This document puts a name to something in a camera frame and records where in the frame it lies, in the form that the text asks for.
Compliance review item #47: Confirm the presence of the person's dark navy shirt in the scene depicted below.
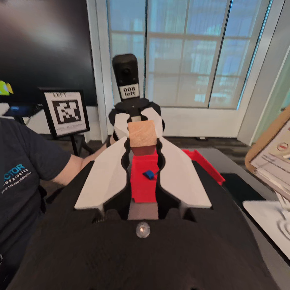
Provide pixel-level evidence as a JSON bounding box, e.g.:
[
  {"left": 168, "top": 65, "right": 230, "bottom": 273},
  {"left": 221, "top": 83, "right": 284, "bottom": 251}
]
[{"left": 0, "top": 118, "right": 72, "bottom": 290}]

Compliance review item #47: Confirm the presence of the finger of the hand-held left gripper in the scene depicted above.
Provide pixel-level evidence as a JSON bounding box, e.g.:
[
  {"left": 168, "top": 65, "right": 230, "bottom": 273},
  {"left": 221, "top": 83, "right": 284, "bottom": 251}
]
[
  {"left": 113, "top": 112, "right": 130, "bottom": 139},
  {"left": 142, "top": 108, "right": 164, "bottom": 137}
]

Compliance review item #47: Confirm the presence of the black flat pad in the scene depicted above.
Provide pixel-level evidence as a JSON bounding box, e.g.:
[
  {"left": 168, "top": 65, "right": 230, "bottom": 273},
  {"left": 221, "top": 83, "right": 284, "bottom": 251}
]
[{"left": 221, "top": 173, "right": 265, "bottom": 201}]

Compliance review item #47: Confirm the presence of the person's left forearm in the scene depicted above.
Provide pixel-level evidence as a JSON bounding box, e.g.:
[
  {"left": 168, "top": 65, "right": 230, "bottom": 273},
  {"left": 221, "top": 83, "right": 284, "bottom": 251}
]
[{"left": 52, "top": 140, "right": 114, "bottom": 186}]

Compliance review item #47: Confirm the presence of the white framed window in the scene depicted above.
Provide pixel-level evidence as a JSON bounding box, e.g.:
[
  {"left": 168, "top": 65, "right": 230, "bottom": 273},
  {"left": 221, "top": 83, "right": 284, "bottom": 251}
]
[{"left": 95, "top": 0, "right": 272, "bottom": 139}]

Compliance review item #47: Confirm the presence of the printed instruction sheet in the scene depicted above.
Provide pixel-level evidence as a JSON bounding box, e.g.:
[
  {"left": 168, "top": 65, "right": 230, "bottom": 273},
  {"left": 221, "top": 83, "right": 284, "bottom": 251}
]
[{"left": 250, "top": 123, "right": 290, "bottom": 202}]

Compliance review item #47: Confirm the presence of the white board stand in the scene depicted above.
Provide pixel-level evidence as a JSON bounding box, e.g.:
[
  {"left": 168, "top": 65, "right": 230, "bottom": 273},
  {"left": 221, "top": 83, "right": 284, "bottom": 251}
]
[{"left": 243, "top": 190, "right": 290, "bottom": 259}]

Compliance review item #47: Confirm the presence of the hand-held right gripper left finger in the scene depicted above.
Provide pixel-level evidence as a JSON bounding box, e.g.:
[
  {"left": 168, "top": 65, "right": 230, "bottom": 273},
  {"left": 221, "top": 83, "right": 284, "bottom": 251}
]
[{"left": 74, "top": 137, "right": 132, "bottom": 210}]

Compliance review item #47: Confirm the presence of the red plastic bin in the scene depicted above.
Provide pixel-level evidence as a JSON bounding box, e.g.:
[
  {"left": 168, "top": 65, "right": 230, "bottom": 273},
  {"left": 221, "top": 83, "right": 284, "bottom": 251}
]
[{"left": 131, "top": 149, "right": 226, "bottom": 203}]

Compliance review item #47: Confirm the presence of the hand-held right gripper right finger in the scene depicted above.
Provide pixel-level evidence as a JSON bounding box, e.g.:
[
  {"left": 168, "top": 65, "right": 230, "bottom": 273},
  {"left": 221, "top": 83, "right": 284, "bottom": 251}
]
[{"left": 156, "top": 137, "right": 213, "bottom": 209}]

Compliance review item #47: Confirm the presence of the tan wooden block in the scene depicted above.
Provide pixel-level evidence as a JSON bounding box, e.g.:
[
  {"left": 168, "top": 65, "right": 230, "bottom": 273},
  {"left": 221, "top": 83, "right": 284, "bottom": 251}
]
[{"left": 128, "top": 120, "right": 157, "bottom": 157}]

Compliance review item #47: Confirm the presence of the large black wall screen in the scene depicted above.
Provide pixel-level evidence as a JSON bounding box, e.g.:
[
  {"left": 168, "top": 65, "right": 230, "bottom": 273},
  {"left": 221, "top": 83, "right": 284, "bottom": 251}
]
[{"left": 0, "top": 0, "right": 98, "bottom": 107}]

